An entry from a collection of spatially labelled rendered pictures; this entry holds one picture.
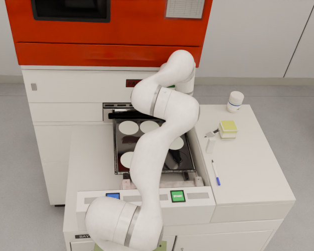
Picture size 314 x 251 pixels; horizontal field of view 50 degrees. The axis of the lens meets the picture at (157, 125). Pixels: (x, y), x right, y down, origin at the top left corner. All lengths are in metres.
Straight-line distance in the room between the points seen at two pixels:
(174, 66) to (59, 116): 0.89
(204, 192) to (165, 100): 0.53
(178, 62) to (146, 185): 0.40
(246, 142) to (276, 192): 0.30
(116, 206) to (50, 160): 1.13
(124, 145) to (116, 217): 0.70
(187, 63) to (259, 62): 2.64
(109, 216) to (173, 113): 0.36
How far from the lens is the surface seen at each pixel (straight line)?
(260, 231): 1.70
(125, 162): 1.57
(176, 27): 1.49
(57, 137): 1.94
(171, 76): 1.09
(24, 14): 1.48
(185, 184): 1.55
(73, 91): 1.71
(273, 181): 1.57
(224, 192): 1.45
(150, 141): 1.01
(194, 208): 1.40
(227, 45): 3.48
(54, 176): 2.19
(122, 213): 0.99
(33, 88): 1.72
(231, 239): 1.70
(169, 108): 1.04
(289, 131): 3.43
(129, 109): 1.77
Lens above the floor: 2.09
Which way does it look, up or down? 43 degrees down
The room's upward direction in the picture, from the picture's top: 8 degrees clockwise
